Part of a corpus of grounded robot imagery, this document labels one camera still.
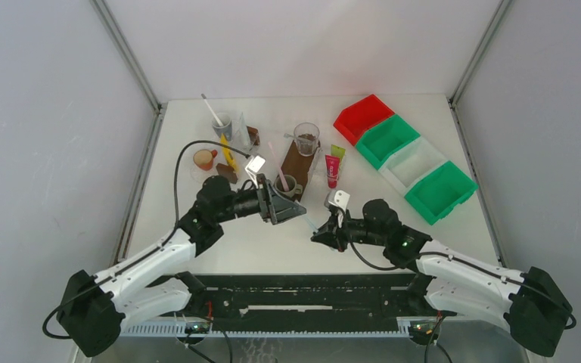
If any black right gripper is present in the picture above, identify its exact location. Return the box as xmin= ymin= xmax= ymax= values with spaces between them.
xmin=312 ymin=208 xmax=387 ymax=253

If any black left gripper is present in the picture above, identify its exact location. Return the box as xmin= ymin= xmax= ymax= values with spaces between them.
xmin=215 ymin=174 xmax=305 ymax=225

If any grey ceramic cup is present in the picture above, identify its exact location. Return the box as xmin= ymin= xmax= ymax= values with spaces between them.
xmin=274 ymin=175 xmax=303 ymax=200

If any pink toothbrush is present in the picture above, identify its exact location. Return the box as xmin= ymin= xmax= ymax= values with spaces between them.
xmin=268 ymin=141 xmax=290 ymax=191

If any clear textured acrylic holder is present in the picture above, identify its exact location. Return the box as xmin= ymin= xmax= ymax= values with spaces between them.
xmin=308 ymin=147 xmax=346 ymax=184

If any red toothpaste tube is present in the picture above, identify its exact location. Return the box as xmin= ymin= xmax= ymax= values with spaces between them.
xmin=325 ymin=155 xmax=340 ymax=189

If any green toothpaste tube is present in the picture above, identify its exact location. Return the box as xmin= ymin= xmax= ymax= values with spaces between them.
xmin=330 ymin=144 xmax=346 ymax=167

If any clear glass tumbler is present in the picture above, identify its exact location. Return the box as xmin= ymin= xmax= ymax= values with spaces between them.
xmin=294 ymin=123 xmax=320 ymax=157

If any yellow toothpaste tube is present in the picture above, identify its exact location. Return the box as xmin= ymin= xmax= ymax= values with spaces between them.
xmin=220 ymin=134 xmax=239 ymax=174

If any white toothpaste tube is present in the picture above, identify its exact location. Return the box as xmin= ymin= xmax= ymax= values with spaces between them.
xmin=237 ymin=113 xmax=251 ymax=151

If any orange ceramic cup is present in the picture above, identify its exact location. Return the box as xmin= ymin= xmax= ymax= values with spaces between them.
xmin=193 ymin=149 xmax=218 ymax=171

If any green bin with toothpaste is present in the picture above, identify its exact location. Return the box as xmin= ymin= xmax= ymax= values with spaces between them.
xmin=405 ymin=161 xmax=478 ymax=225

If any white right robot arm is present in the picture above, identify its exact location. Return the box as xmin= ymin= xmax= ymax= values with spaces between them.
xmin=311 ymin=199 xmax=577 ymax=357

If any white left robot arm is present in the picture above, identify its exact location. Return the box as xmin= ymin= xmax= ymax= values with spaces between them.
xmin=50 ymin=174 xmax=306 ymax=358

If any brown oval wooden tray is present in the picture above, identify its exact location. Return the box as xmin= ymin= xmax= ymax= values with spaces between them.
xmin=281 ymin=141 xmax=322 ymax=192

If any clear textured oval tray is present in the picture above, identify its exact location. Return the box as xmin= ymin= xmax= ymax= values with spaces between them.
xmin=190 ymin=161 xmax=218 ymax=184

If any green bin with toothbrushes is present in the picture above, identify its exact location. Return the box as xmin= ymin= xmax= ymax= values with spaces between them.
xmin=356 ymin=114 xmax=421 ymax=170

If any red storage bin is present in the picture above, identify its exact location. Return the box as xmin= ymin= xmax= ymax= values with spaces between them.
xmin=334 ymin=95 xmax=395 ymax=146

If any white storage bin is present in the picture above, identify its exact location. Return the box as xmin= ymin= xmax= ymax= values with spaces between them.
xmin=379 ymin=137 xmax=449 ymax=196

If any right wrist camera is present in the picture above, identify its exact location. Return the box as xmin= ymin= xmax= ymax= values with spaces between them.
xmin=325 ymin=190 xmax=350 ymax=228

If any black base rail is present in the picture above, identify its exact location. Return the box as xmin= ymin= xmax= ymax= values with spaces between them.
xmin=176 ymin=272 xmax=439 ymax=334

